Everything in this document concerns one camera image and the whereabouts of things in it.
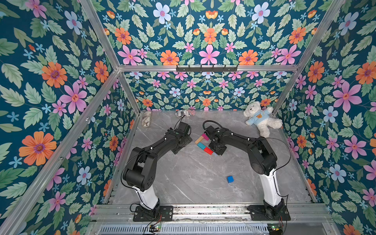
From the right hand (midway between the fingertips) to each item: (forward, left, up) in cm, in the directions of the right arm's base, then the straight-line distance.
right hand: (213, 150), depth 98 cm
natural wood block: (+8, +10, +2) cm, 13 cm away
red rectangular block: (-1, +3, +2) cm, 4 cm away
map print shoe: (+24, +51, +5) cm, 57 cm away
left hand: (+2, +18, +7) cm, 19 cm away
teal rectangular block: (+3, +8, +1) cm, 9 cm away
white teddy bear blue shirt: (+24, -35, +8) cm, 43 cm away
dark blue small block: (-19, -9, -1) cm, 21 cm away
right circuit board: (-42, -30, -3) cm, 51 cm away
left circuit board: (-44, +30, -2) cm, 53 cm away
